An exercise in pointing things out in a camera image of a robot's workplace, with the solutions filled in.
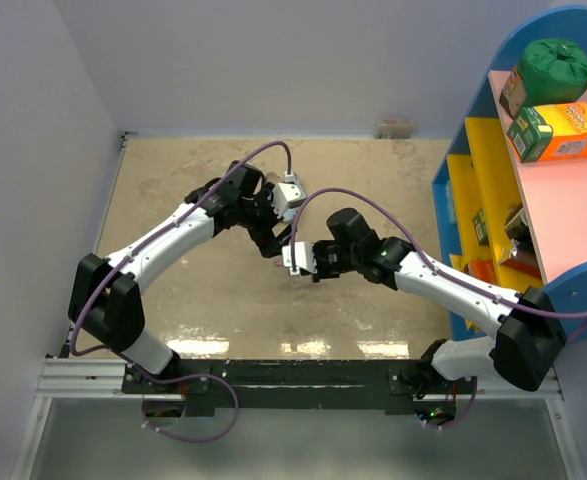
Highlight green box in shelf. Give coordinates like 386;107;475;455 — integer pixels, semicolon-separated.
473;209;490;246

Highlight dark foil snack packet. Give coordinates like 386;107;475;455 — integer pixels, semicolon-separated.
499;204;542;279

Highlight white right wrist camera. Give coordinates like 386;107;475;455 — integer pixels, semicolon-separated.
282;242;317;276

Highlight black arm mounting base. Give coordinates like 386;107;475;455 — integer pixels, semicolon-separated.
122;359;474;417

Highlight pink transparent sunglasses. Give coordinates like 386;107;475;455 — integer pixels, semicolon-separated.
272;258;319;290

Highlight orange box on shelf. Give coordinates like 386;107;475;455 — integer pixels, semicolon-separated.
464;259;498;285

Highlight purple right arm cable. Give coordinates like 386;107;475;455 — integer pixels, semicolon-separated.
290;187;587;432

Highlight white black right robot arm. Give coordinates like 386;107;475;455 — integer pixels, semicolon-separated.
309;208;567;393

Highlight aluminium front frame rail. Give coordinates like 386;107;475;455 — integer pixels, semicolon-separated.
11;358;584;479

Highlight blue pink yellow shelf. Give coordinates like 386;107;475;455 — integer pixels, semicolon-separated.
432;5;587;340

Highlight aluminium table edge rail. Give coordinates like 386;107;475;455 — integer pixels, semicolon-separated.
58;131;139;359

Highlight green wrapped package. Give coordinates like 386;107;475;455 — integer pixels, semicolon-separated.
516;38;587;107

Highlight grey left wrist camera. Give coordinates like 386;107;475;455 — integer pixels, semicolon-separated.
272;172;307;224

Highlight small brown printed box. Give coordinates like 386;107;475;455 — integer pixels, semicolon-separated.
499;67;527;118

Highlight orange green snack box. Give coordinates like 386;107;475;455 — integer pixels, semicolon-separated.
506;102;587;163

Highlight printed glasses case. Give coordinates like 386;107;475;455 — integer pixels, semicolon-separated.
265;172;285;187

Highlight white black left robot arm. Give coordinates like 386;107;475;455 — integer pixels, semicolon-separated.
68;161;306;392

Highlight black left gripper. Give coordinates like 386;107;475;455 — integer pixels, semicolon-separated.
238;183;297;257

